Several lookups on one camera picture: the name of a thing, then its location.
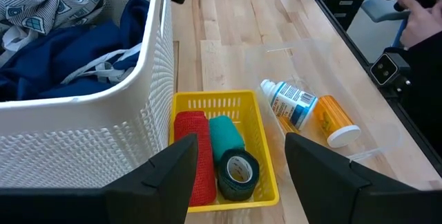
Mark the red bandage roll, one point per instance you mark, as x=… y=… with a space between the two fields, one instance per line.
x=207 y=175

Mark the black table-level camera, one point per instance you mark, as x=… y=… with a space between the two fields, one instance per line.
x=386 y=68

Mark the black bandage roll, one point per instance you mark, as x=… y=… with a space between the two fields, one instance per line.
x=224 y=186

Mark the small yellow plastic basket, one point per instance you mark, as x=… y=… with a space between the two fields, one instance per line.
x=252 y=113

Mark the teal bandage roll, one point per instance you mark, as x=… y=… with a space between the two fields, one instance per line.
x=224 y=134

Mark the orange pill bottle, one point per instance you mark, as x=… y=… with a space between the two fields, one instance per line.
x=331 y=120

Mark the white medicine bottle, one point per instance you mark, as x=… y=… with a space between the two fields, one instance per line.
x=293 y=103

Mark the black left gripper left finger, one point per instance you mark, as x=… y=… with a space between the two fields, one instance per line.
x=145 y=200

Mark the clear plastic bin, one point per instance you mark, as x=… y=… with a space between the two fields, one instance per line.
x=345 y=79

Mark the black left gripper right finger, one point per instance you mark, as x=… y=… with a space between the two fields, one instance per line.
x=345 y=200

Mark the blue chair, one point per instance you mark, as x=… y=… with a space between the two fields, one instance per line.
x=380 y=9

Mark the dark blue garment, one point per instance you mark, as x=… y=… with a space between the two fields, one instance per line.
x=52 y=54

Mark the person's hand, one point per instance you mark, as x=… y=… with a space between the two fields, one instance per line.
x=421 y=23

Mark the white perforated laundry basket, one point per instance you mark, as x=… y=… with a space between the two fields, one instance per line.
x=86 y=141

